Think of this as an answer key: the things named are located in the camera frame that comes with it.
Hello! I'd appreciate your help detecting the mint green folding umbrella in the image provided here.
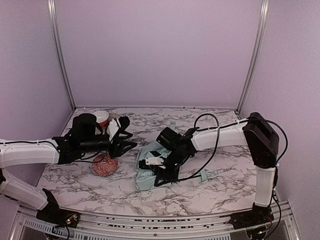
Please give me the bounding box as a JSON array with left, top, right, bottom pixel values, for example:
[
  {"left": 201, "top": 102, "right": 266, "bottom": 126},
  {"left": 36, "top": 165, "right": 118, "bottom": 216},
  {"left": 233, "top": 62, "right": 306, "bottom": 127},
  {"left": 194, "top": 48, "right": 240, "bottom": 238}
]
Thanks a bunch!
[{"left": 133, "top": 146, "right": 210, "bottom": 193}]

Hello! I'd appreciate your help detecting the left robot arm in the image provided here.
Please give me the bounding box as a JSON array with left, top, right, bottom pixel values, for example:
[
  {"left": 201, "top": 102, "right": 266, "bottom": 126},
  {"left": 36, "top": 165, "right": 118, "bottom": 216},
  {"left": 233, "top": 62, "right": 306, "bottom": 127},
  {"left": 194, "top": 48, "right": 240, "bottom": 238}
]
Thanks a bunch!
[{"left": 0, "top": 113, "right": 137, "bottom": 228}]

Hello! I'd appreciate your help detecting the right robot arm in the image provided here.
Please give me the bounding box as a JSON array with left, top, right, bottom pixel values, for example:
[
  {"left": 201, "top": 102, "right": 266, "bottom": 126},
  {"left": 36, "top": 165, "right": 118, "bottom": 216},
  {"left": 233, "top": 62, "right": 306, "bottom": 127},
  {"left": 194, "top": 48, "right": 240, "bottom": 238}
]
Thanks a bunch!
[{"left": 154, "top": 112, "right": 283, "bottom": 229}]

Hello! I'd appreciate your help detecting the red patterned bowl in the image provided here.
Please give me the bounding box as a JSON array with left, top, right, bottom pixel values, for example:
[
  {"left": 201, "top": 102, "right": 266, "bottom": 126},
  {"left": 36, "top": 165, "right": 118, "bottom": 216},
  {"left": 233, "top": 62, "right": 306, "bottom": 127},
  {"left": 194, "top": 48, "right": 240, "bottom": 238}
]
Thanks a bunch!
[{"left": 91, "top": 153, "right": 119, "bottom": 177}]

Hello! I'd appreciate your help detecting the orange white bowl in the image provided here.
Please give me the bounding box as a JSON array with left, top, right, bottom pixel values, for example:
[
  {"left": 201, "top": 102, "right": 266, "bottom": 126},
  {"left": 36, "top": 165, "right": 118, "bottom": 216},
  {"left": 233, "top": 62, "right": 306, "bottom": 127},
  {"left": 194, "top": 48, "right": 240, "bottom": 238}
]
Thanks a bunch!
[{"left": 93, "top": 110, "right": 110, "bottom": 127}]

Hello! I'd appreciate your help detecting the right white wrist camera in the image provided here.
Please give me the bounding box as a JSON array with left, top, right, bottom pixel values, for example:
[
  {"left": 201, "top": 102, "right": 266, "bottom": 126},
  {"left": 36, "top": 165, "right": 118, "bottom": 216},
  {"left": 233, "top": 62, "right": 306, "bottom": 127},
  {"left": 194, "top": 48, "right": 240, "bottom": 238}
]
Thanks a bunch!
[{"left": 138, "top": 157, "right": 166, "bottom": 170}]

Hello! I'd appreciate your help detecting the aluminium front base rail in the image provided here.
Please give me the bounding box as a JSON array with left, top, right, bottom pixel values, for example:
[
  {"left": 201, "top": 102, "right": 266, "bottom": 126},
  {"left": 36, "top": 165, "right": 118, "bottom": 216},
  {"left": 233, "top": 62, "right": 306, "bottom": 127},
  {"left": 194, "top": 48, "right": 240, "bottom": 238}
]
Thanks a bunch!
[{"left": 7, "top": 201, "right": 302, "bottom": 240}]

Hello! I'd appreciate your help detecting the left aluminium frame post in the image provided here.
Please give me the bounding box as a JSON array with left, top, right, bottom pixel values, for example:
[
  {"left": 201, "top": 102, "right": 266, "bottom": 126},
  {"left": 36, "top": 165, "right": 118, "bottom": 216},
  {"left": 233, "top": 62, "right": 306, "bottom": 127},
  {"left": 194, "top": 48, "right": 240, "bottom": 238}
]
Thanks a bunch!
[{"left": 47, "top": 0, "right": 76, "bottom": 112}]

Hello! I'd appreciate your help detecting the aluminium frame post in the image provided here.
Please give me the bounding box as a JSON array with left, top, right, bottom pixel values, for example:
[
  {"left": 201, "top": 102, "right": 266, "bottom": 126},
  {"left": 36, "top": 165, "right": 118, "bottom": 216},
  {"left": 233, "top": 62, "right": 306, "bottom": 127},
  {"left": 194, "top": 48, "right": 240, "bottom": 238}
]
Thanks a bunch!
[
  {"left": 47, "top": 0, "right": 76, "bottom": 112},
  {"left": 235, "top": 0, "right": 270, "bottom": 115}
]

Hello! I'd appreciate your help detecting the right aluminium frame post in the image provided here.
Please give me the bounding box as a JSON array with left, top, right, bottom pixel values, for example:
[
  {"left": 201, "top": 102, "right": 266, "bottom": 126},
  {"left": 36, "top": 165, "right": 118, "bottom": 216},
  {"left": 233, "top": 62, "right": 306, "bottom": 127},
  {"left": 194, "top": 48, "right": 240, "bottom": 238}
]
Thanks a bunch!
[{"left": 235, "top": 0, "right": 270, "bottom": 115}]

